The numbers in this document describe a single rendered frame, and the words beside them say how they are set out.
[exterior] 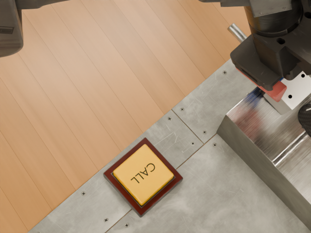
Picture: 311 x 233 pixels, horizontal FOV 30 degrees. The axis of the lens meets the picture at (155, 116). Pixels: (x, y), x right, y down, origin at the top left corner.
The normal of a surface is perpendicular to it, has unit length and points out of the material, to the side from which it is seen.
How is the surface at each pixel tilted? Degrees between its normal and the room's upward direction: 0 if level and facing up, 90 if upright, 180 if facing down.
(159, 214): 0
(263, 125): 0
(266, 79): 23
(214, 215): 0
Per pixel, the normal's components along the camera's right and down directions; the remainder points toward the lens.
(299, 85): 0.03, -0.11
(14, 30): 0.10, 0.95
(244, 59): -0.30, -0.45
